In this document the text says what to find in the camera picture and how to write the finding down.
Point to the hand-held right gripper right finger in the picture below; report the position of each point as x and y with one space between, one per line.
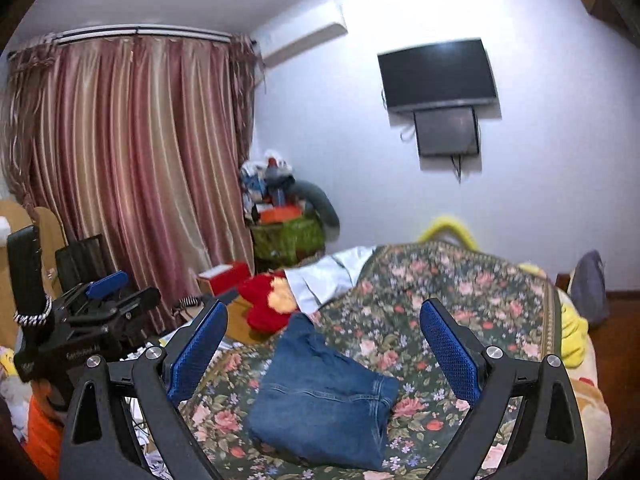
450 350

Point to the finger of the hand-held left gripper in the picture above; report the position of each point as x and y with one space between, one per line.
105 285
137 302

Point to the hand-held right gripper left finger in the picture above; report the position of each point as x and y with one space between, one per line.
197 355

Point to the blue denim jeans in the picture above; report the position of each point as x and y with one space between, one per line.
320 400

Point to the black panel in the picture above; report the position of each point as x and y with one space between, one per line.
80 260

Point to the red plush toy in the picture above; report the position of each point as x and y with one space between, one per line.
260 305

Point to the red box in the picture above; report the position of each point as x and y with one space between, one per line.
227 277

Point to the dark floral blanket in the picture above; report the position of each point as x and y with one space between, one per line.
400 270

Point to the pink striped curtain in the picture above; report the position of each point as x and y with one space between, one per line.
125 160

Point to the green patterned box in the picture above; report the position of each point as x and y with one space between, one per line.
285 240

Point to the white cloth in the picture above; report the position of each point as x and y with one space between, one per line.
325 275

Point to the grey backpack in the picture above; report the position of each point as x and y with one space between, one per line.
587 285

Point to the cream printed blanket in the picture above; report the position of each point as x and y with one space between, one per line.
595 400

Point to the pile of household clutter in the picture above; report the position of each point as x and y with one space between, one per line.
265 185

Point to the grey stuffed pillow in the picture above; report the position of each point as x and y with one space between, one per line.
325 210

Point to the white air conditioner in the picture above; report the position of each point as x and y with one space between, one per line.
305 35

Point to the small black wall monitor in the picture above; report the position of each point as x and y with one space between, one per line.
445 130

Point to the white curtain rail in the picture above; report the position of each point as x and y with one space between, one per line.
150 30

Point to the black wall television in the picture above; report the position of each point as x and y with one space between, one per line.
435 72

